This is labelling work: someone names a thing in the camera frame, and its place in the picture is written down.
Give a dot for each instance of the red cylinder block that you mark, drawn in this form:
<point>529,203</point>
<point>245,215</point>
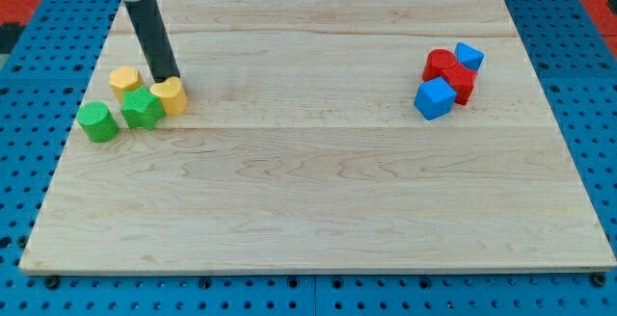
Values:
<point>437,61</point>

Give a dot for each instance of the blue triangular block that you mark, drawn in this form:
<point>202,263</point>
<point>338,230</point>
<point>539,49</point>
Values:
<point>468,56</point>

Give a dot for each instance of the green cylinder block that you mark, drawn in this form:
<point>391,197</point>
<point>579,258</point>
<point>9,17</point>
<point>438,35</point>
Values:
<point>97,121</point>

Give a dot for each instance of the wooden board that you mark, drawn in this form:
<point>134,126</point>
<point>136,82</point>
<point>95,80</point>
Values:
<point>301,152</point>

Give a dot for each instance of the red star block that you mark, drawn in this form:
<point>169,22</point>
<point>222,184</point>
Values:
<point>462,80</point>

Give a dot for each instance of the yellow heart block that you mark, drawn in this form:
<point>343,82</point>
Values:
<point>172,95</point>

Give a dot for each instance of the green star block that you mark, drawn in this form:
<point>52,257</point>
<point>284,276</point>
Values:
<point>141,108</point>

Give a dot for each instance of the blue cube block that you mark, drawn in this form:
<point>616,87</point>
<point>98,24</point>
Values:
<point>434,98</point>

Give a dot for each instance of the yellow hexagon block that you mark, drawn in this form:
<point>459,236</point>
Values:
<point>124,79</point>

